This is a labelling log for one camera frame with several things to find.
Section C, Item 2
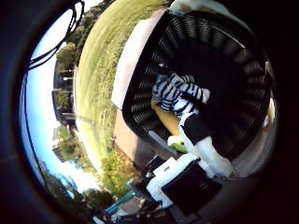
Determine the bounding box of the black white striped plush toy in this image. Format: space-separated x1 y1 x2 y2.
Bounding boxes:
151 73 211 118

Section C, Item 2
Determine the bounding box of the blue metal frame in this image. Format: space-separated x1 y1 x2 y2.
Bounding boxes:
105 189 138 217

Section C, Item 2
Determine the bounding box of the thin black cable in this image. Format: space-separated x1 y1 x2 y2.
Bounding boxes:
21 70 49 185

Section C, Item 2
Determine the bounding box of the black slatted plastic basket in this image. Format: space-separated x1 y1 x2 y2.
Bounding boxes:
121 10 273 162

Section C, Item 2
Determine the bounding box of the black looped cable bundle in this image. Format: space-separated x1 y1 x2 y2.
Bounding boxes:
27 0 86 70

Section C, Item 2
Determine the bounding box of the yellow corn plush toy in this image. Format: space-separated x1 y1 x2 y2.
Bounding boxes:
150 98 189 154

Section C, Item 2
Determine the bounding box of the dark low building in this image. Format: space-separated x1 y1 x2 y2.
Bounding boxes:
50 60 78 126

